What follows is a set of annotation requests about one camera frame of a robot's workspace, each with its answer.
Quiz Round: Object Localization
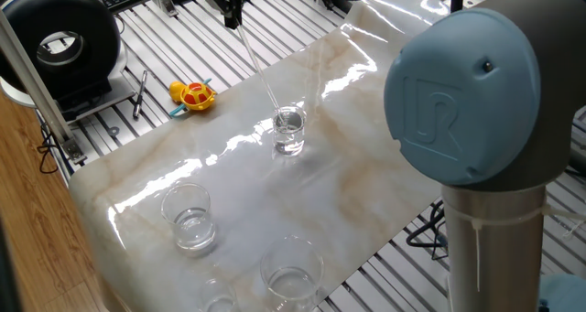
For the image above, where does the small water-filled glass beaker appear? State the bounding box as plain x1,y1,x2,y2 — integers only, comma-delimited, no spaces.
272,103,308,157

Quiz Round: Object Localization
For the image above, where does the yellow orange toy turtle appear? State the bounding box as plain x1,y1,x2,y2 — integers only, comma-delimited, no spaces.
168,77,218,119

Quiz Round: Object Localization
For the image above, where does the large glass beaker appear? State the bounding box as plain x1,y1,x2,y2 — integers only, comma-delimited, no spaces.
259,235,325,312

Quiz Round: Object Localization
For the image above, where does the marble pattern table mat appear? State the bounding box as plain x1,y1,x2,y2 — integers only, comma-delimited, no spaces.
68,0,452,312

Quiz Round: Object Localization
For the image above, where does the black ring-shaped device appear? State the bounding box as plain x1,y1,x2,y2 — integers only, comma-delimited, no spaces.
0,0,137,121

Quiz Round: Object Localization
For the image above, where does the black pen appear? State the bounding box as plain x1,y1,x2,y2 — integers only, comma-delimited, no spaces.
132,69,149,121

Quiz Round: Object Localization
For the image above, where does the thin black floor cable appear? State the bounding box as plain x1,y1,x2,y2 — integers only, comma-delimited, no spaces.
36,121,61,176

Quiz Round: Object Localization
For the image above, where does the medium glass beaker with water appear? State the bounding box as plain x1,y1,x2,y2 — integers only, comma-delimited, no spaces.
159,182,217,253

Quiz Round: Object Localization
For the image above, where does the black looped cable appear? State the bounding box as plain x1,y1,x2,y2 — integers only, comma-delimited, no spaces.
405,199,450,262

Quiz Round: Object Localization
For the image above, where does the aluminium frame bar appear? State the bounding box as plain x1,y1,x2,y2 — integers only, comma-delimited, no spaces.
0,8,89,165

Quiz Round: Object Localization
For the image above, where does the tiny empty glass beaker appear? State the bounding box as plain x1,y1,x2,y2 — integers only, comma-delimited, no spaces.
199,277,239,312

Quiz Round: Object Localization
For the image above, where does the white cable tie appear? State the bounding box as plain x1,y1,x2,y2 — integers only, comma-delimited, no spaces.
444,203,586,294

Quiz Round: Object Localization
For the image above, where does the clear glass stirring rod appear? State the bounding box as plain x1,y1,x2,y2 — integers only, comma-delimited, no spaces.
235,25,292,131

